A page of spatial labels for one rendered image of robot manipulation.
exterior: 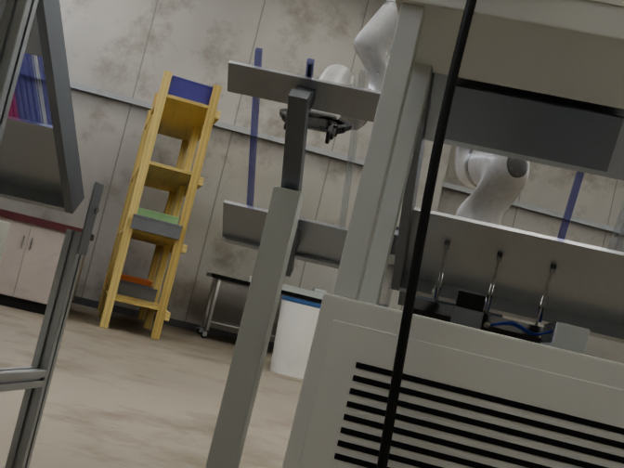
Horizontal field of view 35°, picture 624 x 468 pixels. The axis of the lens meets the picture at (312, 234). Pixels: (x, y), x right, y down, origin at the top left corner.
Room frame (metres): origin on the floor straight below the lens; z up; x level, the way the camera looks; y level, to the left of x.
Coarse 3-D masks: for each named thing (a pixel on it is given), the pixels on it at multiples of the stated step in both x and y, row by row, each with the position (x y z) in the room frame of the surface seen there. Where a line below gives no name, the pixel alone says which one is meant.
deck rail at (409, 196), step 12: (432, 84) 1.76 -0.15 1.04; (420, 132) 1.80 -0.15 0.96; (420, 144) 1.82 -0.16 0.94; (420, 156) 1.86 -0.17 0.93; (420, 168) 1.92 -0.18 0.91; (408, 180) 1.89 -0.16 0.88; (408, 192) 1.91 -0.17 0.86; (408, 204) 1.93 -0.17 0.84; (408, 216) 1.96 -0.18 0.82; (408, 228) 1.98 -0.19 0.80; (408, 240) 2.03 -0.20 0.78; (396, 252) 2.03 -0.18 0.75; (396, 264) 2.06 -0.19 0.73; (396, 276) 2.08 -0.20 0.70; (396, 288) 2.11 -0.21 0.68
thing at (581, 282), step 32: (416, 224) 2.02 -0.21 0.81; (448, 224) 1.99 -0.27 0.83; (480, 224) 1.97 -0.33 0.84; (448, 256) 2.05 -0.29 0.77; (480, 256) 2.03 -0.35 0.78; (512, 256) 2.00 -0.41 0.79; (544, 256) 1.98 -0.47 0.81; (576, 256) 1.95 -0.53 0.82; (608, 256) 1.93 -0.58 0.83; (480, 288) 2.09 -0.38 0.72; (512, 288) 2.06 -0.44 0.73; (544, 288) 2.04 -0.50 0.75; (576, 288) 2.01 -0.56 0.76; (608, 288) 1.99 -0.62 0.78; (608, 320) 2.05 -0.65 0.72
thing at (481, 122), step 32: (480, 96) 1.71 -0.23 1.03; (512, 96) 1.69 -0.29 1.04; (544, 96) 1.71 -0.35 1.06; (448, 128) 1.78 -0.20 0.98; (480, 128) 1.76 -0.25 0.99; (512, 128) 1.74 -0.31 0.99; (544, 128) 1.72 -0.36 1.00; (576, 128) 1.70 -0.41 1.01; (608, 128) 1.68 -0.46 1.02; (544, 160) 1.81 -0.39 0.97; (576, 160) 1.75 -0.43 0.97; (608, 160) 1.73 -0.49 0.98
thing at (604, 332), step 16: (400, 288) 2.11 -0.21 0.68; (432, 288) 2.10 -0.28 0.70; (448, 288) 2.11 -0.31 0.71; (496, 304) 2.08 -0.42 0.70; (512, 304) 2.08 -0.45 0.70; (528, 304) 2.08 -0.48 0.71; (528, 320) 2.06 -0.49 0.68; (544, 320) 2.05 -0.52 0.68; (560, 320) 2.05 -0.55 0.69; (576, 320) 2.05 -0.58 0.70; (592, 320) 2.05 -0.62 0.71; (608, 336) 2.03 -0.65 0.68
